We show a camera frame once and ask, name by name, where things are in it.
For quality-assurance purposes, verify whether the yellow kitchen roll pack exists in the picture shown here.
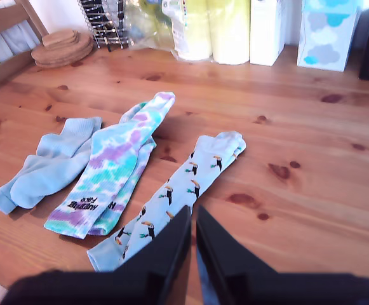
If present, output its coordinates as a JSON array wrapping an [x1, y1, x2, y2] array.
[[161, 0, 252, 66]]

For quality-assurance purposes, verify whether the blue cloud tissue box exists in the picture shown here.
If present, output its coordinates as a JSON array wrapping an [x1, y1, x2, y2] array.
[[301, 0, 365, 13]]

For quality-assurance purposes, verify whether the clear bag with green contents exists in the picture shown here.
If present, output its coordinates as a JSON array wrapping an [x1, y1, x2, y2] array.
[[123, 0, 180, 53]]

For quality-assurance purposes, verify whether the grey cloud tissue box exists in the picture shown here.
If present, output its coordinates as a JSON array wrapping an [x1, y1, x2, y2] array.
[[297, 9, 362, 72]]

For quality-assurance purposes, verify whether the white carton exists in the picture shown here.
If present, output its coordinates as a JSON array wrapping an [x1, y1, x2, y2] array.
[[250, 0, 286, 67]]

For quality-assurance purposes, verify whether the white cloth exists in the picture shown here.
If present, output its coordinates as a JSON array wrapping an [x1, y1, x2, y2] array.
[[0, 0, 42, 79]]

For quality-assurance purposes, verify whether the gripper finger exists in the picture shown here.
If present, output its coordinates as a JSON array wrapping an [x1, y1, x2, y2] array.
[[113, 205, 192, 305], [196, 205, 277, 305]]

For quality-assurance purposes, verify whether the chrome wire utensil rack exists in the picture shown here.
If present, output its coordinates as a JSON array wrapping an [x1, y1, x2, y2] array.
[[77, 0, 131, 51]]

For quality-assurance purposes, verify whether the wooden chair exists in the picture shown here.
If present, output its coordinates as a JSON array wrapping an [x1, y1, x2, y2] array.
[[0, 0, 50, 95]]

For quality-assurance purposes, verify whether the plain light blue sock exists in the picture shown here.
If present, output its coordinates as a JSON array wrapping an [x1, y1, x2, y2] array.
[[0, 133, 77, 214], [9, 116, 104, 210]]

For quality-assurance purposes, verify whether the small cork coaster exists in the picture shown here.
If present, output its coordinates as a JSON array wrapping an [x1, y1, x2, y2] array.
[[43, 34, 81, 49], [41, 30, 77, 44]]

